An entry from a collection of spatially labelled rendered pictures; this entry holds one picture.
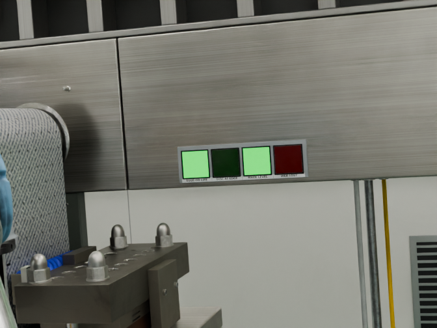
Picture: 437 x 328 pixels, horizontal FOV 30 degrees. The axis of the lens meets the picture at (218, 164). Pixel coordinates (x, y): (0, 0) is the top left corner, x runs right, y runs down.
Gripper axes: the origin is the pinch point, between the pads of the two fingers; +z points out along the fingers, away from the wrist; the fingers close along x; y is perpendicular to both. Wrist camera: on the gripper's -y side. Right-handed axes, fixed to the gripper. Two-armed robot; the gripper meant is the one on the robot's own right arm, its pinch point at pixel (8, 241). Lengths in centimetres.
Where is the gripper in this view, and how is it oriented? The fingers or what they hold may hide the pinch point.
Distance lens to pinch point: 139.2
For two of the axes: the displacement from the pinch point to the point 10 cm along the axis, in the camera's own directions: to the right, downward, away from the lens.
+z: 2.6, -0.7, 9.6
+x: -9.6, 0.5, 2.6
